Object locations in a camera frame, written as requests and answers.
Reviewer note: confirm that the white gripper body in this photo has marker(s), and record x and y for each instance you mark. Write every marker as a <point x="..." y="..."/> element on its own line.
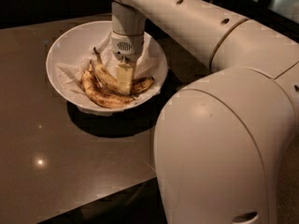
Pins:
<point x="128" y="47"/>

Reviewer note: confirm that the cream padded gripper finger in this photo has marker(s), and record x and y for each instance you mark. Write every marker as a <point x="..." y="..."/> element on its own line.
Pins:
<point x="125" y="73"/>

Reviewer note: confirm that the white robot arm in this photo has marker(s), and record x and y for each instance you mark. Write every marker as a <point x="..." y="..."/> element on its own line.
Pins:
<point x="219" y="141"/>

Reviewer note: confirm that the white bowl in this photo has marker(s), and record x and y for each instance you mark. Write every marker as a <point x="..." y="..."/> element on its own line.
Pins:
<point x="70" y="45"/>

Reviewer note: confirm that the dark cabinet with window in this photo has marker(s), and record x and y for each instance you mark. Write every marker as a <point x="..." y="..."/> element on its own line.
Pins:
<point x="260" y="11"/>

